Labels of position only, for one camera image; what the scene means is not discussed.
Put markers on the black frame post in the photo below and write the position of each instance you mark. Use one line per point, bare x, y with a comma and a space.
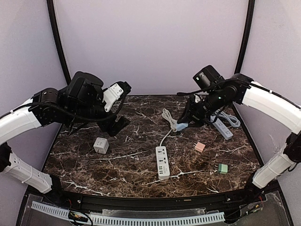
242, 47
58, 41

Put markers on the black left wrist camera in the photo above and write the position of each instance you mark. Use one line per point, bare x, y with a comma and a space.
85, 89

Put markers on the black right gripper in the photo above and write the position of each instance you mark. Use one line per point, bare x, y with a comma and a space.
191, 115

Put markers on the white cube socket adapter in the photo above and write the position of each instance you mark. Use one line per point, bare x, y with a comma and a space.
101, 145

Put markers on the blue plug charger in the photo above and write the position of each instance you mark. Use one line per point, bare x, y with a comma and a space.
181, 126

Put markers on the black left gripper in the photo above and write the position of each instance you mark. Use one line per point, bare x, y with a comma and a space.
113, 130

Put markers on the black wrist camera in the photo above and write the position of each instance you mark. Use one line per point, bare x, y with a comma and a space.
85, 89
207, 76

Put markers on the small circuit board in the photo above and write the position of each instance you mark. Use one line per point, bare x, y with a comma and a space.
77, 216

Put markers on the grey blue power strip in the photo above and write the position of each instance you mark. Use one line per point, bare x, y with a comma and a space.
220, 126

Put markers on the right black frame post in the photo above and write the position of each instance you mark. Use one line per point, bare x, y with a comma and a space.
242, 47

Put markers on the green plug charger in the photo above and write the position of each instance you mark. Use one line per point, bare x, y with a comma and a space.
222, 168

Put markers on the black front rail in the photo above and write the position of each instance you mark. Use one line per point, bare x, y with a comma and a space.
226, 201

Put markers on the left black frame post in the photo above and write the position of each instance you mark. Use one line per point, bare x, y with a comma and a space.
58, 41

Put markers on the pink plug charger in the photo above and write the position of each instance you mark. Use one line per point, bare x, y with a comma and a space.
199, 147

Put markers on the white power strip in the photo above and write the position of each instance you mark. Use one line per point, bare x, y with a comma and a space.
162, 162

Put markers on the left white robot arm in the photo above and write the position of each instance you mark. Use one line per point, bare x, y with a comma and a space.
74, 104

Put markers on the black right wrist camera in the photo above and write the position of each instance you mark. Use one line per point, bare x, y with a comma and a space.
207, 76

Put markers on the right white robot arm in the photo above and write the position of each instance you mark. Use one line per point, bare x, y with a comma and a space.
273, 105

